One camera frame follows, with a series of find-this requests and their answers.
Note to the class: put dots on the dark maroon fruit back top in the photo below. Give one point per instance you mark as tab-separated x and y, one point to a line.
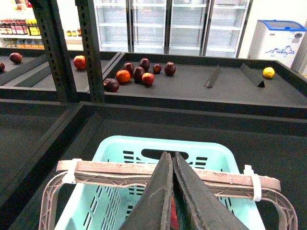
145	64

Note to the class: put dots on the red apple behind post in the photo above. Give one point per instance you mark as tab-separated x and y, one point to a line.
79	62

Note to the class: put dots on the glass door display fridge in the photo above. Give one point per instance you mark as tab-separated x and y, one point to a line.
212	28

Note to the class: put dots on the small red brown fruit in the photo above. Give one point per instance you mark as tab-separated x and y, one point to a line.
157	68

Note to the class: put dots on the white zip tie left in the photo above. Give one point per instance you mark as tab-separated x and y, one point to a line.
69	177

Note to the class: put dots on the dark maroon fruit centre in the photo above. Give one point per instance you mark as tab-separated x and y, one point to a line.
137	74

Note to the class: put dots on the black divider wedge right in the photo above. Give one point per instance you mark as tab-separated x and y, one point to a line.
252	76

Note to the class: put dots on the black perforated post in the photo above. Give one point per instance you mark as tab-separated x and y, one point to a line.
48	19
91	50

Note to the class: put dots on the black divider wedge left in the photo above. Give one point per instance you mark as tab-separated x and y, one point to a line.
213	77

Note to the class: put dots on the dark maroon fruit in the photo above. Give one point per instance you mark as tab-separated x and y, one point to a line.
145	64
170	68
137	74
111	85
129	67

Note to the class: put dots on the dark fruit far left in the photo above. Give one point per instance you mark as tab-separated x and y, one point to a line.
16	57

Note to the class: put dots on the orange red fruit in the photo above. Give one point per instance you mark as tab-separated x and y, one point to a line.
123	76

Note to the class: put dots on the white chest freezer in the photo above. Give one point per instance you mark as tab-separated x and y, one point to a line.
276	40

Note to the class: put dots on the black perforated post left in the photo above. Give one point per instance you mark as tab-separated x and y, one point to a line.
48	19

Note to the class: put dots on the dark maroon fruit front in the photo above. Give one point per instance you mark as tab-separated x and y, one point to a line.
111	85

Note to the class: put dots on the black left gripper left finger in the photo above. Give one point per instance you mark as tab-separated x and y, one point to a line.
153	210

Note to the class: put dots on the red yellow apple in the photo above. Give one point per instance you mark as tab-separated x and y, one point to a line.
148	79
174	225

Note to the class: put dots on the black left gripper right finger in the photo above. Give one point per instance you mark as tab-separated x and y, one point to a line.
197	207

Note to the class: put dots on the dark maroon fruit back left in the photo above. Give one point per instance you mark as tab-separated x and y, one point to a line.
129	67

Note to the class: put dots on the black perforated post right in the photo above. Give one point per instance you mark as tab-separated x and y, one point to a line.
91	50

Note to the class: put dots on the white zip tie right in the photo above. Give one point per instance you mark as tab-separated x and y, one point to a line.
255	182

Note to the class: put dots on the white zip tie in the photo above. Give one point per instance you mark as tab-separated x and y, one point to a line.
69	177
255	182

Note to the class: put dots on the black divider wedge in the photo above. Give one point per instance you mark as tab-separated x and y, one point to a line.
213	77
252	76

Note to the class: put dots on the dark maroon fruit right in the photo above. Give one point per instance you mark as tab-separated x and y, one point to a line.
170	68

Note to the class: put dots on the dark fruit left edge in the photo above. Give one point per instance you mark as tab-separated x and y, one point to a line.
2	67

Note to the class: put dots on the teal plastic shopping basket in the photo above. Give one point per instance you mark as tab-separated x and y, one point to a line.
97	207

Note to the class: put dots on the red yellow apple in tray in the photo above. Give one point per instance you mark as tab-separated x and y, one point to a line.
148	79

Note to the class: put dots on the black produce display tray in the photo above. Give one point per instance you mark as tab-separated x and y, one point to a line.
285	95

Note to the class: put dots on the shelf with sauce bottles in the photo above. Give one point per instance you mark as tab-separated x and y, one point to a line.
19	28

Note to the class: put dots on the brown basket handle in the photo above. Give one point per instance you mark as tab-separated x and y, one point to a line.
223	184

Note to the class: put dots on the yellow lemon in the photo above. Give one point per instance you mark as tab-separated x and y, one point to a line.
268	72

